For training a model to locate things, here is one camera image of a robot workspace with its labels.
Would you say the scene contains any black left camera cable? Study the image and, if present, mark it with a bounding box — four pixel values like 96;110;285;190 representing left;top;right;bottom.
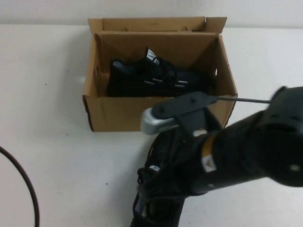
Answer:
0;145;40;227

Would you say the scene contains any black right camera cable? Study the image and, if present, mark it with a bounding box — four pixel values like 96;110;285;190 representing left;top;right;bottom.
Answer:
210;96;273;105

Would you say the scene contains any black camera cable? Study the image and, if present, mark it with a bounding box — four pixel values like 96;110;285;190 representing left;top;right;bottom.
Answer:
210;96;273;105
0;145;40;227

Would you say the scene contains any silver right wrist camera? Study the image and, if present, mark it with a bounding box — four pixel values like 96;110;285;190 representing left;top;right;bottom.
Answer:
141;107;180;136

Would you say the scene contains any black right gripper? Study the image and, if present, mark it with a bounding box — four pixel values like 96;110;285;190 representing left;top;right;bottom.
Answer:
179;138;215;193

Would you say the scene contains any black right camera mount plate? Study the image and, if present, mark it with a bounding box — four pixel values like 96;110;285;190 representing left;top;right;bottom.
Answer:
151;91;223;142

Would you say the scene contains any brown cardboard shoe box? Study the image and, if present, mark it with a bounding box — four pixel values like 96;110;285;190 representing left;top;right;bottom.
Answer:
82;16;238;132

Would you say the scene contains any black knit sneaker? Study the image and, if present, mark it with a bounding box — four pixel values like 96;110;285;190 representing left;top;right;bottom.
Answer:
107;46;215;97
129;132;197;227

